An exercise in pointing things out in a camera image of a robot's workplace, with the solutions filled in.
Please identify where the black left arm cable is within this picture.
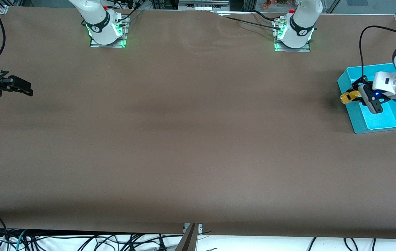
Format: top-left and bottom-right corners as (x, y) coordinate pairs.
(359, 25), (396, 106)

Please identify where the yellow beetle toy car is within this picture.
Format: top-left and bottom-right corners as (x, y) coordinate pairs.
(339, 90), (361, 105)

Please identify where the short black base cable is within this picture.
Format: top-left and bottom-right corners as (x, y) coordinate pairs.
(252, 10), (282, 23)

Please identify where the grey metal bracket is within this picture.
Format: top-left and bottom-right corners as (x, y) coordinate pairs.
(183, 223), (204, 233)

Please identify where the brown table cover sheet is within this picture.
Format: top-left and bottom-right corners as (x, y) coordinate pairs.
(0, 6), (396, 239)

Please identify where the teal cable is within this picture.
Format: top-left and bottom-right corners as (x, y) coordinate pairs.
(16, 229), (28, 251)

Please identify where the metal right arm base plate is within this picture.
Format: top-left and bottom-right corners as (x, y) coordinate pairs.
(90, 16), (127, 48)

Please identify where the black right base cable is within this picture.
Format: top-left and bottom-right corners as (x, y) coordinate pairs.
(114, 0), (143, 26)

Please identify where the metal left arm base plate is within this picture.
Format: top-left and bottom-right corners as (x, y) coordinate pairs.
(274, 19), (311, 53)

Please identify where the long black base cable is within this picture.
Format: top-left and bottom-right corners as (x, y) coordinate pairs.
(212, 12), (284, 31)

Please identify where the teal plastic storage bin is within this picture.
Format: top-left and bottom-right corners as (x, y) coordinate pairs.
(337, 63), (396, 134)

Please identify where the dark metal bar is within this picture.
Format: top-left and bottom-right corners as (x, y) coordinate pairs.
(175, 223), (199, 251)

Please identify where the grey equipment box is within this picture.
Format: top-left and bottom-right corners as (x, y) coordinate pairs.
(178, 0), (230, 11)

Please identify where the orange patterned object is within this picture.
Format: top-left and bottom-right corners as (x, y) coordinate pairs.
(262, 0), (289, 8)

